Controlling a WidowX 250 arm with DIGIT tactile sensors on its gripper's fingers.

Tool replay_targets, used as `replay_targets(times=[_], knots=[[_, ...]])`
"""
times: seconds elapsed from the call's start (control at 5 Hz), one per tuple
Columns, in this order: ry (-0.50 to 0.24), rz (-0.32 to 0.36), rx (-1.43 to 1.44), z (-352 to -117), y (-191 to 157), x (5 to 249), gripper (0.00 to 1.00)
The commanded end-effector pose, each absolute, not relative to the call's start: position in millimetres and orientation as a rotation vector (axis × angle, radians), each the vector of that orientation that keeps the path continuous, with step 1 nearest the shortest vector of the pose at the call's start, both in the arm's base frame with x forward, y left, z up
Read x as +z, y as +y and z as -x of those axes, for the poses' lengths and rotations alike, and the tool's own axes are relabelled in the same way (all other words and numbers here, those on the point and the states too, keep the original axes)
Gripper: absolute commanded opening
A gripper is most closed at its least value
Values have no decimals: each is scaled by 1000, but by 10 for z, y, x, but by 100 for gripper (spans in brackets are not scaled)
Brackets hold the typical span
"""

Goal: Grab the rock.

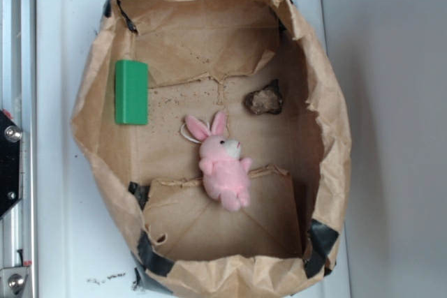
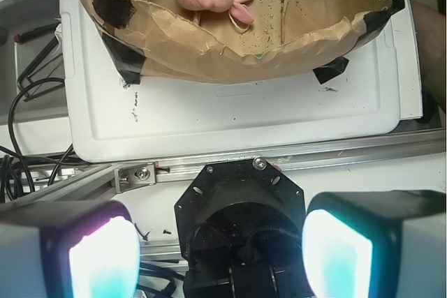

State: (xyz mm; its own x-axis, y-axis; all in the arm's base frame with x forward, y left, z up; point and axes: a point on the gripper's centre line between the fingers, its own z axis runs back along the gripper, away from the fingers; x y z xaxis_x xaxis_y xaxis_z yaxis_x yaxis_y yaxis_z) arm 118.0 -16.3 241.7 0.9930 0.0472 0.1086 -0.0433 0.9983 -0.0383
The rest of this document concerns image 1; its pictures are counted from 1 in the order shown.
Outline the brown grey rock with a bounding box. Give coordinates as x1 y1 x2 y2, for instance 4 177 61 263
244 80 283 115

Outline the brown paper bag bin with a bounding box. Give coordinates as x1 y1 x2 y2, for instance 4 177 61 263
71 0 352 297

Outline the pink plush bunny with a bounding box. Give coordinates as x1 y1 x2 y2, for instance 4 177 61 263
180 111 252 212

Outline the green rectangular block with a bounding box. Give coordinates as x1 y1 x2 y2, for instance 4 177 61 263
115 59 148 125

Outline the black metal bracket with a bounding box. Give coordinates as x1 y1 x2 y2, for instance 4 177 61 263
0 110 23 219

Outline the aluminium frame rail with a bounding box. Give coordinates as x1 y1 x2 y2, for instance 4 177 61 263
1 0 37 297

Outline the silver corner bracket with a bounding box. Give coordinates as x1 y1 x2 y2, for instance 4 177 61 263
1 267 29 298

